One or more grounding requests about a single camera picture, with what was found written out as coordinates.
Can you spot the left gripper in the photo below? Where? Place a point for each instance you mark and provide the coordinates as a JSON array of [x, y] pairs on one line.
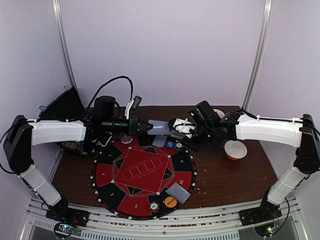
[[133, 126]]

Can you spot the blue small blind button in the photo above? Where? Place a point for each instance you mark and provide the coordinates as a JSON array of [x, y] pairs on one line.
[[170, 144]]

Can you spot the small pile of dealt cards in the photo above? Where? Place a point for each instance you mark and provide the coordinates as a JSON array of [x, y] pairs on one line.
[[178, 192]]

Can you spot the red poker chip stack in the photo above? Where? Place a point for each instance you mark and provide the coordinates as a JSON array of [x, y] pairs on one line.
[[154, 207]]

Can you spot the deck of blue cards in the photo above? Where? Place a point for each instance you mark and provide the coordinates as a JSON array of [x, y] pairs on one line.
[[176, 135]]

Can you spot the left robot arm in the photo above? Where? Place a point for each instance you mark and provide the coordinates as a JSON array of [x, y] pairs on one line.
[[25, 133]]

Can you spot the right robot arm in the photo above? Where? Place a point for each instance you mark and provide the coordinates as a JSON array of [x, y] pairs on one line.
[[301, 133]]

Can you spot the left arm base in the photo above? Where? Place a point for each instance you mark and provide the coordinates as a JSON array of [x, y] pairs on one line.
[[71, 216]]

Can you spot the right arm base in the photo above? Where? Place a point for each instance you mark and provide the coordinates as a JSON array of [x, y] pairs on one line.
[[258, 215]]

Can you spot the floral ceramic mug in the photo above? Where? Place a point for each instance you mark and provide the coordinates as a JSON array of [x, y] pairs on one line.
[[220, 113]]

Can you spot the white and orange bowl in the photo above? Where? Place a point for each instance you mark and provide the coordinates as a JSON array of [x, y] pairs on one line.
[[235, 150]]

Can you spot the round poker table mat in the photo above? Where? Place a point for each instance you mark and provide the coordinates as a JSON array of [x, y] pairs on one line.
[[126, 178]]

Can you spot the poker chips row in case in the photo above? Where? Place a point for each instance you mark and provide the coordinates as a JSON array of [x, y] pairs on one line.
[[74, 147]]

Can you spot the black poker set case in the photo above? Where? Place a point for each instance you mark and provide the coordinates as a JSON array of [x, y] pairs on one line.
[[68, 107]]

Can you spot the orange big blind button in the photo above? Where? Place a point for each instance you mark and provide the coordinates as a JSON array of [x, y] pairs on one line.
[[170, 202]]

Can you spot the right aluminium frame post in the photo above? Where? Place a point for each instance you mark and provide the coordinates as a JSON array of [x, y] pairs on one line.
[[261, 48]]

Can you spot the aluminium frame post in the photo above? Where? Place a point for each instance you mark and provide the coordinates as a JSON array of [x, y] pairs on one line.
[[63, 42], [261, 48]]

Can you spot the front aluminium rail frame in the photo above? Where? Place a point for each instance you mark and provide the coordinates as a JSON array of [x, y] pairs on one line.
[[207, 223]]

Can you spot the left aluminium frame post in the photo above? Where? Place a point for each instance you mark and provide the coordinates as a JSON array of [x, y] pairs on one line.
[[63, 42]]

